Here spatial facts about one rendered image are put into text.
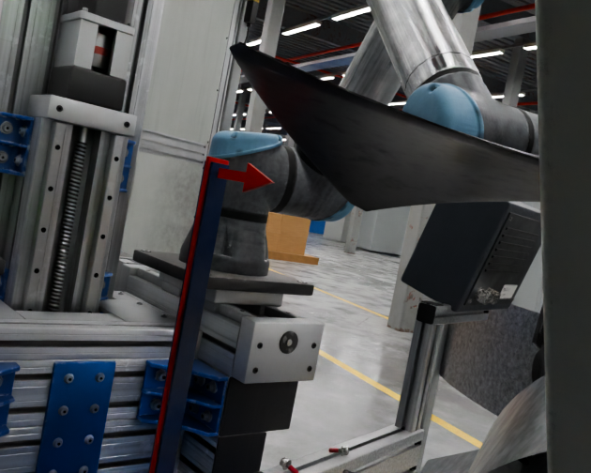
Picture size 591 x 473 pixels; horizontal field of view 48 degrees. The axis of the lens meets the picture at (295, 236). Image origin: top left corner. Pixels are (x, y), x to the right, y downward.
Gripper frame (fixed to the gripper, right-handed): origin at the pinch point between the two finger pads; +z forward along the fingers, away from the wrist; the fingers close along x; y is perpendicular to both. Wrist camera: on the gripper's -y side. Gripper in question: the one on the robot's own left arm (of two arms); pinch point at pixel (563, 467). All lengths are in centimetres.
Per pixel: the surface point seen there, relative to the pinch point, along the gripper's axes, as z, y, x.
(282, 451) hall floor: 36, -215, -156
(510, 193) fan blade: -15.5, 22.2, -3.5
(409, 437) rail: 3.3, -32.8, -26.8
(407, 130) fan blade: -14.1, 33.1, -6.3
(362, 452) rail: 7.0, -20.0, -27.2
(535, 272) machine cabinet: -257, -891, -258
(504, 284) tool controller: -26, -47, -25
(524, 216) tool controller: -36, -38, -22
